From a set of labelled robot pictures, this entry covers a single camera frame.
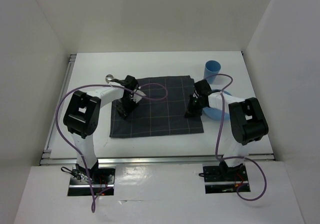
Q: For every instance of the dark grey checked cloth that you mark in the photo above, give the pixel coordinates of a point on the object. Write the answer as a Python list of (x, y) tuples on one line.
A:
[(158, 118)]

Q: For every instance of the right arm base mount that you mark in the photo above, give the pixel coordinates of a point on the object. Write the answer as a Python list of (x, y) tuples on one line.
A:
[(223, 179)]

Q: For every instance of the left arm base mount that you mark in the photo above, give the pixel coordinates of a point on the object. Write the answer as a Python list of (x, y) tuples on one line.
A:
[(102, 183)]

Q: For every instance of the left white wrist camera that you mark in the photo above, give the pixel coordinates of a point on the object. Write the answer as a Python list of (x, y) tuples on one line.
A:
[(138, 95)]

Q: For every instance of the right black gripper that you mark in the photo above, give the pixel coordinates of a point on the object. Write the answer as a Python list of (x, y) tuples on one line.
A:
[(191, 112)]

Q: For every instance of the blue plastic cup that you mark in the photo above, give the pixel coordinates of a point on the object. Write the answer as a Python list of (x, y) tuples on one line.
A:
[(211, 68)]

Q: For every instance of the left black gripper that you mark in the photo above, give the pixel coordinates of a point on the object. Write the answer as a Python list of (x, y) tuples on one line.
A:
[(125, 112)]

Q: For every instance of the blue plastic plate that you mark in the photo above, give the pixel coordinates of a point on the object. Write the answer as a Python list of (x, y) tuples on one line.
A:
[(216, 114)]

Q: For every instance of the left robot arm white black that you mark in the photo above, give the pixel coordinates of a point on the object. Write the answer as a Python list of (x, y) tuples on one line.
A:
[(82, 115)]

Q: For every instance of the silver spoon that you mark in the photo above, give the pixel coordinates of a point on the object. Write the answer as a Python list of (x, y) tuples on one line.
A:
[(109, 78)]

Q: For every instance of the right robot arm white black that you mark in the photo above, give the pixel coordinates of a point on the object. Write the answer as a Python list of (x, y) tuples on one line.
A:
[(247, 122)]

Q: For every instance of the aluminium table frame rail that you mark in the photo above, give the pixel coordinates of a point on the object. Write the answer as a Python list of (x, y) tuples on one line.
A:
[(91, 68)]

